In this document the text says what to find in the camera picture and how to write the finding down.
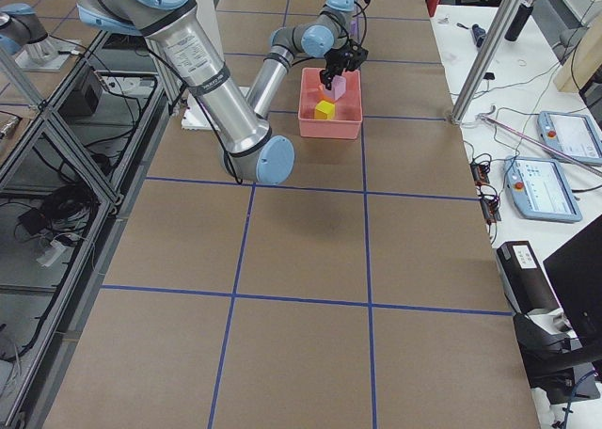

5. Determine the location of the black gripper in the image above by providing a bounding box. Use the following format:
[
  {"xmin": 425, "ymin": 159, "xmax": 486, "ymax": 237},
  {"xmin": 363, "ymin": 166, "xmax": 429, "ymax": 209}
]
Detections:
[{"xmin": 319, "ymin": 47, "xmax": 353, "ymax": 88}]

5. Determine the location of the pink foam block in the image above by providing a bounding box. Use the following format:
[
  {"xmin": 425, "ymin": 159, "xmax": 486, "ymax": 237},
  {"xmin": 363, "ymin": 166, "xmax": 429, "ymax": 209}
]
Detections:
[{"xmin": 322, "ymin": 75, "xmax": 346, "ymax": 103}]

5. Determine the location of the yellow foam block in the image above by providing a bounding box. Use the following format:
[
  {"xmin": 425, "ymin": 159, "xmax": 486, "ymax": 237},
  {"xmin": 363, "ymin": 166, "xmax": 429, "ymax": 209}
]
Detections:
[{"xmin": 313, "ymin": 100, "xmax": 336, "ymax": 120}]

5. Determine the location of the orange foam block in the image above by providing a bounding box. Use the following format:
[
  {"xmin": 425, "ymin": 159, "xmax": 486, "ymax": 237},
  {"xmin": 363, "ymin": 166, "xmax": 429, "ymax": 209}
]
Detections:
[{"xmin": 307, "ymin": 86, "xmax": 324, "ymax": 103}]

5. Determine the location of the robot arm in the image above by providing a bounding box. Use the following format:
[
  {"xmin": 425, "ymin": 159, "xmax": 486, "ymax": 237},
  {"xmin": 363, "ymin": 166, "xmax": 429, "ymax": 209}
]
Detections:
[{"xmin": 78, "ymin": 0, "xmax": 355, "ymax": 184}]

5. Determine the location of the pink plastic bin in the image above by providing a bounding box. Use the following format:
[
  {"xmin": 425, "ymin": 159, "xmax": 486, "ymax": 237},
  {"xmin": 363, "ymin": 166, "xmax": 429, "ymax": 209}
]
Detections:
[{"xmin": 298, "ymin": 68, "xmax": 363, "ymax": 139}]

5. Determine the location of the black water bottle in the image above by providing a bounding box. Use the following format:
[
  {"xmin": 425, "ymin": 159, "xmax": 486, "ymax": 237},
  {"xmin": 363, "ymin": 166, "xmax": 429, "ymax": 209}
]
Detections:
[{"xmin": 504, "ymin": 0, "xmax": 536, "ymax": 41}]

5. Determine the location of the near blue teach pendant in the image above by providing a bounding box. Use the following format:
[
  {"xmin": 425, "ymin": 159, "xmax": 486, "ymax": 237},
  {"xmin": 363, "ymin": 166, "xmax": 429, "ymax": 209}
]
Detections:
[{"xmin": 504, "ymin": 156, "xmax": 582, "ymax": 223}]

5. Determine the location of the blue teach pendant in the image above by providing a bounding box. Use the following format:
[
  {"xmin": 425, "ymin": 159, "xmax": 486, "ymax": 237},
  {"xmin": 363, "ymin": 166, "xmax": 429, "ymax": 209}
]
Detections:
[
  {"xmin": 537, "ymin": 111, "xmax": 601, "ymax": 166},
  {"xmin": 504, "ymin": 156, "xmax": 582, "ymax": 223}
]

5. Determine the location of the far blue teach pendant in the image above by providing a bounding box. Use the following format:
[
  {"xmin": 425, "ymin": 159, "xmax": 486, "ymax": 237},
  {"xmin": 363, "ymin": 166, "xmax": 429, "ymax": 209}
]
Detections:
[{"xmin": 537, "ymin": 111, "xmax": 601, "ymax": 166}]

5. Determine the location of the black box white label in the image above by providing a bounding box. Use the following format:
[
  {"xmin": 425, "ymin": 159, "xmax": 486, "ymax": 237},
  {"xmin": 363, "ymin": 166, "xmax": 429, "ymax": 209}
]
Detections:
[{"xmin": 496, "ymin": 241, "xmax": 560, "ymax": 316}]

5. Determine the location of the black monitor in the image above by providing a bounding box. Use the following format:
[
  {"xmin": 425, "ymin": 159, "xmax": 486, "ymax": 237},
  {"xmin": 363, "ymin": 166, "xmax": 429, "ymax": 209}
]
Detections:
[{"xmin": 544, "ymin": 216, "xmax": 601, "ymax": 344}]

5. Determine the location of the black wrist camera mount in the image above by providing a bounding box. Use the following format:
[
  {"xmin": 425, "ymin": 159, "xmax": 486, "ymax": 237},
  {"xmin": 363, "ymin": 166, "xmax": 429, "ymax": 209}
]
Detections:
[{"xmin": 345, "ymin": 42, "xmax": 369, "ymax": 72}]

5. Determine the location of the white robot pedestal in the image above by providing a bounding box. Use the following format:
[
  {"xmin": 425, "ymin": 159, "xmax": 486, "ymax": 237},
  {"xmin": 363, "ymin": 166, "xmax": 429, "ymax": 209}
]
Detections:
[{"xmin": 182, "ymin": 0, "xmax": 224, "ymax": 130}]

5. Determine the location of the aluminium frame post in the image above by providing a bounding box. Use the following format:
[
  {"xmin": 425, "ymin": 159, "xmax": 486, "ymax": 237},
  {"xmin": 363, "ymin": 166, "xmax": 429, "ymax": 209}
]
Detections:
[{"xmin": 449, "ymin": 0, "xmax": 522, "ymax": 125}]

